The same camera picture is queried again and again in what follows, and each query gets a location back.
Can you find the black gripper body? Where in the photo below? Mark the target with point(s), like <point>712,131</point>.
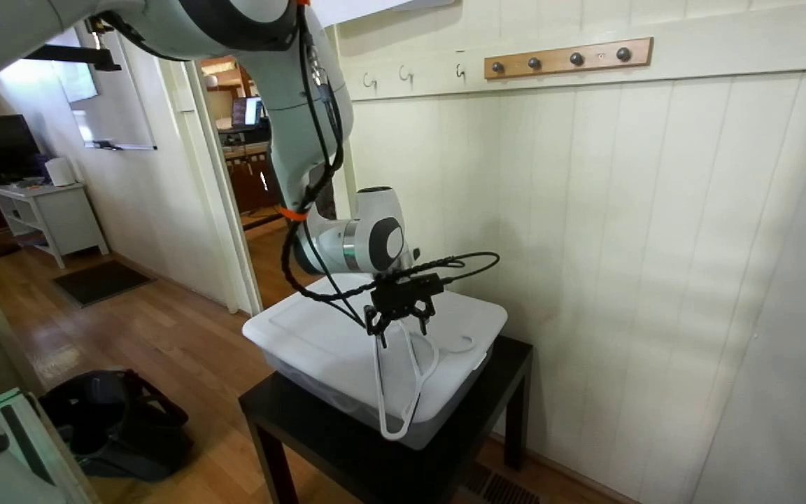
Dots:
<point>392,299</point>

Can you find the white plastic clothes hanger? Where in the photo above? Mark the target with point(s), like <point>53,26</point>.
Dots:
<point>378,392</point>

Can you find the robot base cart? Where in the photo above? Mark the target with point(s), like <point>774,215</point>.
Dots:
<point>21,458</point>

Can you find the white plastic storage bin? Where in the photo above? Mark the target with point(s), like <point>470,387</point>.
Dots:
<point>327,345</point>

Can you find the black side table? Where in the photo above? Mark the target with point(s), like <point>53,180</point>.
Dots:
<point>348,458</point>

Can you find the black bag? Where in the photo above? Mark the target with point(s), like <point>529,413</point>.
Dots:
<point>119,425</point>

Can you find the dark door mat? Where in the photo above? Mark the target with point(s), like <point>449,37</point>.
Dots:
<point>101,280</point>

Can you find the wooden peg rack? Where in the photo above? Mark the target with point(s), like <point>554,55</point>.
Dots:
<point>600,58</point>

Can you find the white board panel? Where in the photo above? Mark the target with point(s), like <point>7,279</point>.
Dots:
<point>119,108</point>

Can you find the small white dresser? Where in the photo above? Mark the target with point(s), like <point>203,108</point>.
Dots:
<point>53,219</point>

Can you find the white box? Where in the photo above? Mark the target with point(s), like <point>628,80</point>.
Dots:
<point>63,171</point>

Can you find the black monitor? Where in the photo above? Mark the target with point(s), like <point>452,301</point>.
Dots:
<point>1,149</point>

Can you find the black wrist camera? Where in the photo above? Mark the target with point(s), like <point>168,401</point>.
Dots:
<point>420,280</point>

